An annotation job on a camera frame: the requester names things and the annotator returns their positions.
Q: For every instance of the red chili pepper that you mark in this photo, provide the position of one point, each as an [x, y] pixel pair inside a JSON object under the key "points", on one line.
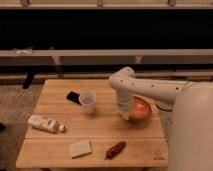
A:
{"points": [[115, 150]]}

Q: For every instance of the white tube bottle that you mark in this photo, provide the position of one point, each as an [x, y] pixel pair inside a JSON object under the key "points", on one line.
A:
{"points": [[46, 124]]}

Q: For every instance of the beige sponge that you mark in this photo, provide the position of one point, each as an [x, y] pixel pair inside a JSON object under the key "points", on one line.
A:
{"points": [[80, 148]]}

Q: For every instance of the orange ceramic bowl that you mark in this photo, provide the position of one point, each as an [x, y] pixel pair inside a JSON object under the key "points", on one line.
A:
{"points": [[141, 110]]}

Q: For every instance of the black rectangular block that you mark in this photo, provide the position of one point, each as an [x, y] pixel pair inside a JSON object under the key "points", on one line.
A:
{"points": [[74, 97]]}

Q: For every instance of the wooden rail bench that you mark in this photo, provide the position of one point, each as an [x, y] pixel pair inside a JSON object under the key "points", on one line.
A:
{"points": [[27, 57]]}

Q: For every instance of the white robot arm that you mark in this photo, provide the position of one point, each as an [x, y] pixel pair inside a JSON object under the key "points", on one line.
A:
{"points": [[191, 134]]}

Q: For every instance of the clear plastic cup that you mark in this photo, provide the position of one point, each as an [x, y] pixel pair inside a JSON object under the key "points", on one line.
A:
{"points": [[88, 100]]}

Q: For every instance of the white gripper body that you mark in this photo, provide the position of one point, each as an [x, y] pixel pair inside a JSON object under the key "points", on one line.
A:
{"points": [[125, 108]]}

